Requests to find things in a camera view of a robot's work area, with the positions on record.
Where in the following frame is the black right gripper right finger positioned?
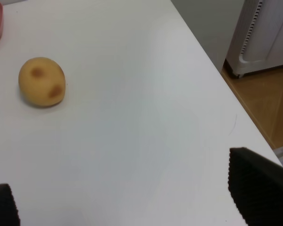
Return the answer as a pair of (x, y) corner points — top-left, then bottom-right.
(228, 147), (283, 226)

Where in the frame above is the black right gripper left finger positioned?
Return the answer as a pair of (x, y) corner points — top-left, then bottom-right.
(0, 184), (20, 226)

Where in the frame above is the white appliance on wheels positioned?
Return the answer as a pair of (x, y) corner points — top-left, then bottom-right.
(226, 0), (283, 78)

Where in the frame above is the tan spotted toy potato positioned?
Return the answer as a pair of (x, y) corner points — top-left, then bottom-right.
(18, 57), (66, 107)

